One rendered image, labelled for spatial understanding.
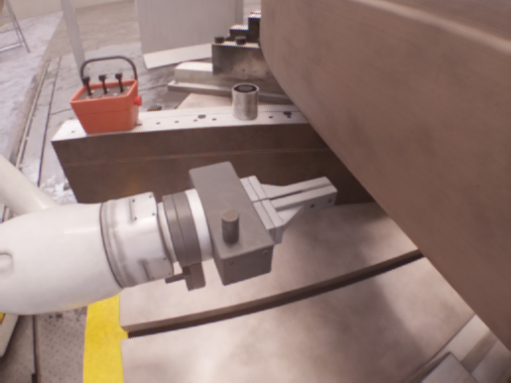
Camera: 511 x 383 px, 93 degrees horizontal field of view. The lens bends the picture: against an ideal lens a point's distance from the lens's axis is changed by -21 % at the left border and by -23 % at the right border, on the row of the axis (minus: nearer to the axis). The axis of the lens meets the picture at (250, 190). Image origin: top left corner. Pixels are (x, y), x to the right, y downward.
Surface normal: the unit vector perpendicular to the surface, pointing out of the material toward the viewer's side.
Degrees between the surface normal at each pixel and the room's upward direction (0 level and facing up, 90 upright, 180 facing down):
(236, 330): 0
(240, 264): 90
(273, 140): 90
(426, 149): 90
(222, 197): 0
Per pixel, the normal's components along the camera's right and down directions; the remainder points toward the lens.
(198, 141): 0.11, 0.66
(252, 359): 0.02, -0.75
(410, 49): -0.94, 0.21
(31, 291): 0.27, 0.31
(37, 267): 0.25, -0.07
